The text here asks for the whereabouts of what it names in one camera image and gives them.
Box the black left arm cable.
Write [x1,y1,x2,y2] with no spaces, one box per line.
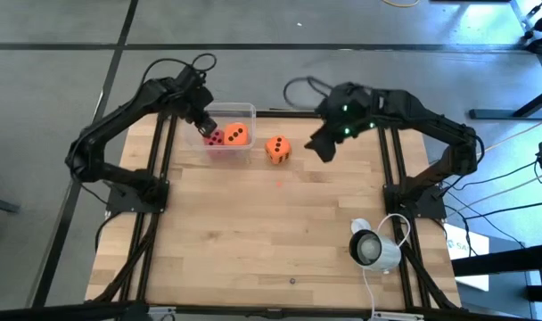
[139,52,218,90]

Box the silver aluminium bracket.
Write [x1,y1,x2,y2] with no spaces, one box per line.
[373,311,423,321]
[148,306,177,318]

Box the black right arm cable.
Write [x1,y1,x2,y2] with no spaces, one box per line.
[282,75,333,111]

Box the white printed board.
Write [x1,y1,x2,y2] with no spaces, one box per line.
[443,222,490,292]

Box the black floor cable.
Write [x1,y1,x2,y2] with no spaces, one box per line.
[464,200,542,222]
[444,160,542,193]

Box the black aluminium table frame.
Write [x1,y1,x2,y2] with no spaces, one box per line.
[86,106,462,313]

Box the black frame crossbeam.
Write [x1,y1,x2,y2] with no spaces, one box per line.
[0,299,542,321]

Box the reddish pink foam die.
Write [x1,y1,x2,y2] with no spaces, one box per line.
[203,128,226,148]

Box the black cable bundle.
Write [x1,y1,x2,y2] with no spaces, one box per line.
[398,243,462,311]
[92,212,161,305]

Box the white lamp cable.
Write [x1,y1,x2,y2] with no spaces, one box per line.
[361,212,414,321]

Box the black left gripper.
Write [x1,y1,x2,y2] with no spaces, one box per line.
[177,79,219,138]

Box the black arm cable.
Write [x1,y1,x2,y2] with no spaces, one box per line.
[139,52,218,90]
[282,75,333,111]

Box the beige floor cable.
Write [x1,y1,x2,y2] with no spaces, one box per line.
[444,165,542,213]

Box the clear plastic bin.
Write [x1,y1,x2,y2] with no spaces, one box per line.
[185,102,258,155]

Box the grey metal stand frame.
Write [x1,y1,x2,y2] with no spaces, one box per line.
[509,0,542,86]

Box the yellow hanging cable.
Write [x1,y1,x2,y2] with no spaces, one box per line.
[381,0,422,9]
[475,116,542,159]

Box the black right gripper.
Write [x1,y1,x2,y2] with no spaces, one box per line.
[304,82,382,164]

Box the orange foam die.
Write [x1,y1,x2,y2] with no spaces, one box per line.
[223,122,250,147]
[265,135,293,166]

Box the black stand base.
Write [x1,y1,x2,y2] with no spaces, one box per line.
[469,83,542,120]

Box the black stand beam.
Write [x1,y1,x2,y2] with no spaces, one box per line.
[451,243,542,278]

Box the white webcam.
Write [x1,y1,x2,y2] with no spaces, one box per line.
[349,226,404,274]

